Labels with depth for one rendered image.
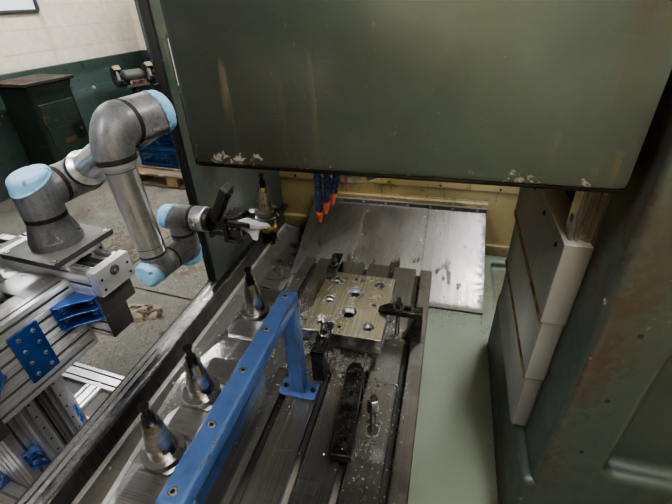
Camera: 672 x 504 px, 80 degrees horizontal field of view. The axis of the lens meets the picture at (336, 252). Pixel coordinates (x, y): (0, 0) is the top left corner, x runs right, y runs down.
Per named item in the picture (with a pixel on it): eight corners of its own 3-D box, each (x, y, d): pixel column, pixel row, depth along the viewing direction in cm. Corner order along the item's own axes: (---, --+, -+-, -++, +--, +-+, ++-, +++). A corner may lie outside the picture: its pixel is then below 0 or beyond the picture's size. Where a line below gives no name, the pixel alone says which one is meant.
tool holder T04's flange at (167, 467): (173, 482, 58) (168, 473, 57) (136, 474, 60) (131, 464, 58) (195, 443, 64) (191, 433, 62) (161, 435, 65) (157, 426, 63)
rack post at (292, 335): (278, 394, 107) (263, 309, 91) (285, 379, 111) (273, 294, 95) (314, 402, 104) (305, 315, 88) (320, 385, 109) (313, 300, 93)
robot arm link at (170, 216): (174, 222, 127) (167, 198, 123) (205, 225, 125) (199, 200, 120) (159, 234, 121) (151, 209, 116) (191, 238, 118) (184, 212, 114)
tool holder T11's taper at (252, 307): (262, 314, 85) (258, 289, 81) (241, 314, 85) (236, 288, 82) (267, 301, 89) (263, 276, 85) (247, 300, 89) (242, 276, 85)
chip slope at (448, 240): (272, 311, 178) (265, 262, 164) (317, 235, 232) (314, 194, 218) (484, 343, 157) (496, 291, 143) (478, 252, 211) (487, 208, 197)
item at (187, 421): (157, 433, 64) (155, 430, 64) (176, 405, 69) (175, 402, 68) (196, 443, 63) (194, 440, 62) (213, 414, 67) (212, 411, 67)
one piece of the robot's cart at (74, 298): (61, 330, 125) (49, 308, 120) (84, 312, 132) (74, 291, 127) (82, 336, 123) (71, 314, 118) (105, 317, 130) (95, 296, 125)
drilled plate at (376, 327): (303, 340, 118) (301, 328, 115) (329, 282, 141) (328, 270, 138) (381, 354, 112) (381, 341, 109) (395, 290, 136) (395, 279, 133)
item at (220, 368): (194, 379, 73) (193, 376, 73) (209, 357, 77) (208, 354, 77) (229, 386, 72) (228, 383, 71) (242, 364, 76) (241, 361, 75)
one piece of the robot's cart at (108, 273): (12, 276, 135) (-1, 254, 130) (48, 255, 146) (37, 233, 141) (105, 298, 124) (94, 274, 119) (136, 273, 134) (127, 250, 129)
